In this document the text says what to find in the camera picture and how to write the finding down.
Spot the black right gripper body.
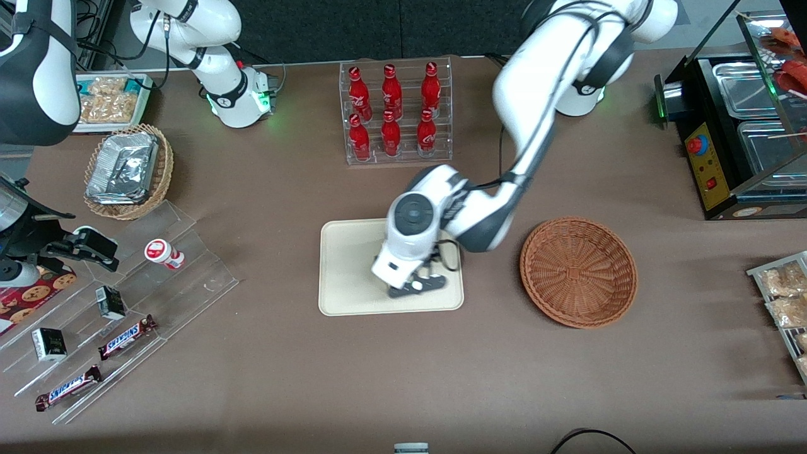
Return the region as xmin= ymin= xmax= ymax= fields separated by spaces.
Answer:
xmin=39 ymin=232 xmax=79 ymax=259

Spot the beige plastic tray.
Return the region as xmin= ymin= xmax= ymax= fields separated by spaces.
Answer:
xmin=318 ymin=219 xmax=465 ymax=316

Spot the light wicker basket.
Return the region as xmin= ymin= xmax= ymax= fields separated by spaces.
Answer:
xmin=83 ymin=123 xmax=175 ymax=221

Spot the white snack tray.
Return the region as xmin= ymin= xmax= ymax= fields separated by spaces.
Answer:
xmin=74 ymin=73 xmax=155 ymax=133

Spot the brown wicker basket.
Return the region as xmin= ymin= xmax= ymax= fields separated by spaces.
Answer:
xmin=520 ymin=216 xmax=639 ymax=329

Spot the small black carton box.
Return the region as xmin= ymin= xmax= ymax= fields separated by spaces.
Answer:
xmin=95 ymin=286 xmax=126 ymax=320
xmin=32 ymin=327 xmax=67 ymax=362

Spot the red plaid cookie box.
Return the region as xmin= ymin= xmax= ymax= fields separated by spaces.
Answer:
xmin=0 ymin=265 xmax=78 ymax=335

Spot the small red white bottle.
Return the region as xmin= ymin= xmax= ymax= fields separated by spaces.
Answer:
xmin=144 ymin=239 xmax=185 ymax=271

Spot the silver foil packet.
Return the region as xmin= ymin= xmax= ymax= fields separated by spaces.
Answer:
xmin=86 ymin=131 xmax=160 ymax=206

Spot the Snickers chocolate bar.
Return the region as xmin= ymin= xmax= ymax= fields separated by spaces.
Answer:
xmin=98 ymin=315 xmax=158 ymax=361
xmin=35 ymin=365 xmax=103 ymax=412

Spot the clear acrylic tiered stand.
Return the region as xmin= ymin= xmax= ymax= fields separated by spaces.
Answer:
xmin=0 ymin=201 xmax=240 ymax=425

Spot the clear acrylic bottle rack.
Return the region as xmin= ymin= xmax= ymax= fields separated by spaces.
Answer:
xmin=339 ymin=57 xmax=455 ymax=166

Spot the red Coca-Cola bottle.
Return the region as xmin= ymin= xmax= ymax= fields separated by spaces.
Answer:
xmin=416 ymin=108 xmax=437 ymax=157
xmin=348 ymin=66 xmax=373 ymax=122
xmin=381 ymin=111 xmax=402 ymax=157
xmin=421 ymin=61 xmax=441 ymax=117
xmin=349 ymin=113 xmax=373 ymax=161
xmin=381 ymin=64 xmax=404 ymax=120

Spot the black food warmer case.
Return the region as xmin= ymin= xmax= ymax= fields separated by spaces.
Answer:
xmin=654 ymin=0 xmax=807 ymax=221

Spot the steel food pan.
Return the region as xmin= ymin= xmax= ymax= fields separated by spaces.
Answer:
xmin=736 ymin=120 xmax=807 ymax=180
xmin=712 ymin=61 xmax=786 ymax=119

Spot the grey display rack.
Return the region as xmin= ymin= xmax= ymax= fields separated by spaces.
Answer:
xmin=747 ymin=251 xmax=807 ymax=387

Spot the red food item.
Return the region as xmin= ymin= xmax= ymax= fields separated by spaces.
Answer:
xmin=760 ymin=25 xmax=807 ymax=95

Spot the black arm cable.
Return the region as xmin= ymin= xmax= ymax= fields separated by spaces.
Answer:
xmin=435 ymin=0 xmax=634 ymax=272

